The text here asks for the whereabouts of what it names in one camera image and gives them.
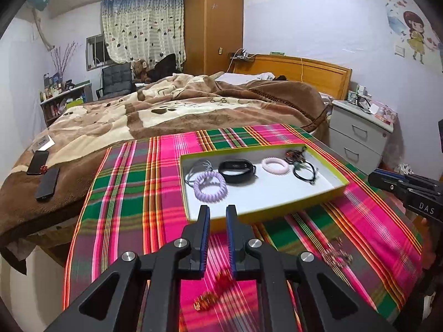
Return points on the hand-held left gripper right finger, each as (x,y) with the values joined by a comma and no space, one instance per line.
(230,242)

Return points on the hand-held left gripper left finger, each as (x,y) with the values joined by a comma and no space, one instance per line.
(205,242)

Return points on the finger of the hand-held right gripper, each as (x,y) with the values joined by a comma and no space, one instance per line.
(391,173)
(384,183)

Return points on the red bow hair clip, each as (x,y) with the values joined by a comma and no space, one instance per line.
(223,280)

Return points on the yellow-green shallow box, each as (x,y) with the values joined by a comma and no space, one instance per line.
(249,200)

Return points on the red gold hair clip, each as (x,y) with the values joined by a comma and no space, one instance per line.
(205,301)

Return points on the black wristband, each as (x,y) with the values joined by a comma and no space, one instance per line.
(228,178)

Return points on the rhinestone hair clip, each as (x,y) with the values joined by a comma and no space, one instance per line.
(335,256)

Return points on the clear plastic bag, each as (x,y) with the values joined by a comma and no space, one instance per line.
(404,170)

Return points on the grey nightstand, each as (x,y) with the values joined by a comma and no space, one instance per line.
(360,135)

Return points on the clutter on nightstand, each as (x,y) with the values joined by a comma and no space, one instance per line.
(377,109)

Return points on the pink green plaid tablecloth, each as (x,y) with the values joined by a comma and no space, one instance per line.
(138,197)

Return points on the wooden bed headboard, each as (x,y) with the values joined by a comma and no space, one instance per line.
(311,74)

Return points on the brown cream blanket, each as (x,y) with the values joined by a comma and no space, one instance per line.
(173,110)

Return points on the white pillow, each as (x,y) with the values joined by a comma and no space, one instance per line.
(245,77)

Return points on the plain black phone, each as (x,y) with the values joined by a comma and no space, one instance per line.
(47,185)

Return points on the black bag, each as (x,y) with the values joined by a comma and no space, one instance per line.
(166,65)

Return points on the brown teddy bear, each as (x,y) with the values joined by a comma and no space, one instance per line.
(141,71)

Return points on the black office chair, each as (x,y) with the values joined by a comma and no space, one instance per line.
(116,81)

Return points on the black phone with red charm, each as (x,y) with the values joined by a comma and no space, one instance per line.
(37,162)

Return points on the bedside shelf with power strip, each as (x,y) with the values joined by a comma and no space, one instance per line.
(242,55)

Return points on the white booklet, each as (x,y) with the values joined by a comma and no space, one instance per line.
(43,144)

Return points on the green box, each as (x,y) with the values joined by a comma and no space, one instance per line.
(74,103)

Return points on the desk with shelves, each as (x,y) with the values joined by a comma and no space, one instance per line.
(57,107)

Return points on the row of bottles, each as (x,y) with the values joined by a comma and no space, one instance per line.
(53,88)

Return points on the window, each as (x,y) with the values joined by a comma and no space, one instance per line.
(97,53)

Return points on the wooden wardrobe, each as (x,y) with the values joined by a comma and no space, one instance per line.
(213,24)

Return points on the heart print curtain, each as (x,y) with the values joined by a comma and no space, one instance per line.
(142,31)

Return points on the purple branches in vase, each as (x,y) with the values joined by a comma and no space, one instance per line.
(64,62)

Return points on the air conditioner pipe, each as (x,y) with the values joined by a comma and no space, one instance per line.
(43,31)

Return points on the white wall switch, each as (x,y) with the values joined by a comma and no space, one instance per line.
(400,50)

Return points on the blue leaf wall sticker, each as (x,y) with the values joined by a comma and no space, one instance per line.
(413,31)

